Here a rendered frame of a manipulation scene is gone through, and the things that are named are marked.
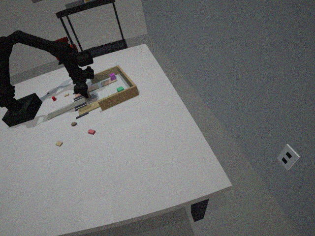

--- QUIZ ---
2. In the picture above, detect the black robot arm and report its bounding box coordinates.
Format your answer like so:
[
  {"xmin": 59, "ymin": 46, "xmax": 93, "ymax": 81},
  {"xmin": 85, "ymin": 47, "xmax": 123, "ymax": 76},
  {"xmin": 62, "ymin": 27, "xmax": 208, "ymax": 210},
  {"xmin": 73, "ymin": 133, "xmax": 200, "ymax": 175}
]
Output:
[{"xmin": 0, "ymin": 30, "xmax": 94, "ymax": 114}]

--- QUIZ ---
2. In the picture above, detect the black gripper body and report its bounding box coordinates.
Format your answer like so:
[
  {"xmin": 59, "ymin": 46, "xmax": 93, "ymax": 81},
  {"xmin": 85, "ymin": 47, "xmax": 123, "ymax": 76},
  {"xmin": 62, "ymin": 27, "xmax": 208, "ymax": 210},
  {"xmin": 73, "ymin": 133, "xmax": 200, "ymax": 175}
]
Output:
[{"xmin": 69, "ymin": 67, "xmax": 88, "ymax": 94}]

